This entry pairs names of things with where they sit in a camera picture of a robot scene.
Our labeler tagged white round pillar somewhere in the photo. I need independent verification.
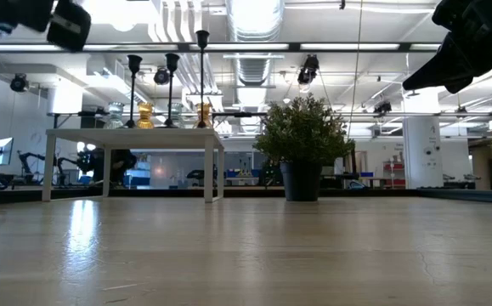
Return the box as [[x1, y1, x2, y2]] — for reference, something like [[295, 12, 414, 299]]
[[401, 116, 443, 190]]

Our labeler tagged red storage shelf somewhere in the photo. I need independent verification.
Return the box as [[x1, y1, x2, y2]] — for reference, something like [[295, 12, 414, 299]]
[[382, 159, 407, 188]]

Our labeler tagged small background monitor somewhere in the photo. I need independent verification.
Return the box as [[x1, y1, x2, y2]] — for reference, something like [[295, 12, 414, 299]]
[[0, 137, 14, 167]]

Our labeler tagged amber ribbed glass candle holder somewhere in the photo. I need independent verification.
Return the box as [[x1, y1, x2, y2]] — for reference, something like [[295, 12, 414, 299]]
[[136, 100, 156, 130], [192, 102, 213, 130]]

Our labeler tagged black cone weight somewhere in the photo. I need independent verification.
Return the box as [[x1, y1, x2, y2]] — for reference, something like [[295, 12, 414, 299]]
[[160, 52, 182, 129]]

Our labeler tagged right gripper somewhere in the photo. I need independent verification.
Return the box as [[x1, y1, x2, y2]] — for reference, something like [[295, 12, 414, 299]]
[[402, 0, 492, 94]]

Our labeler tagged white perforated metal shelf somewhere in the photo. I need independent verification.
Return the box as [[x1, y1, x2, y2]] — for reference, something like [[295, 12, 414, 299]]
[[41, 127, 226, 203]]

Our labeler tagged round ceiling ventilation duct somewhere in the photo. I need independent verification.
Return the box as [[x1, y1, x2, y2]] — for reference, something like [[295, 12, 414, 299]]
[[226, 0, 285, 86]]

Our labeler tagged green potted plant black pot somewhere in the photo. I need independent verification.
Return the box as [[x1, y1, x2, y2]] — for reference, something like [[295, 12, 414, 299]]
[[252, 93, 356, 202]]

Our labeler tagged black metal candlestick holder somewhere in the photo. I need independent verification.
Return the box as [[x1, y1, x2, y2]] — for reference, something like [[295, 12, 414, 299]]
[[122, 54, 144, 129], [194, 29, 212, 130]]

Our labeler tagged black ceiling spotlight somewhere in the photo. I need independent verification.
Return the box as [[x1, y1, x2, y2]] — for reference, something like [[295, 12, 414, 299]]
[[372, 99, 393, 115], [8, 73, 29, 94], [153, 66, 171, 86], [296, 54, 320, 85]]

